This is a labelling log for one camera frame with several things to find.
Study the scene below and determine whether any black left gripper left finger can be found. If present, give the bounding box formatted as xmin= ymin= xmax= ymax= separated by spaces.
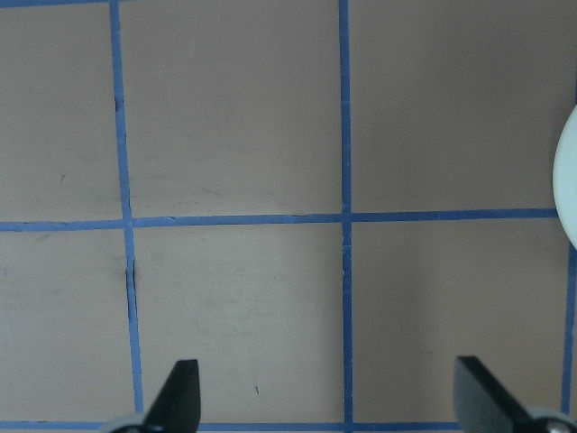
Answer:
xmin=142 ymin=360 xmax=201 ymax=433

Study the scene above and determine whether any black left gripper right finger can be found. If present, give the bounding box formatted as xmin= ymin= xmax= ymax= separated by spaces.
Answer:
xmin=453 ymin=356 xmax=533 ymax=433

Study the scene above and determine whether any pale green cooking pot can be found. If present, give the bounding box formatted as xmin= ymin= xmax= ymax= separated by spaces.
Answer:
xmin=552 ymin=107 xmax=577 ymax=247

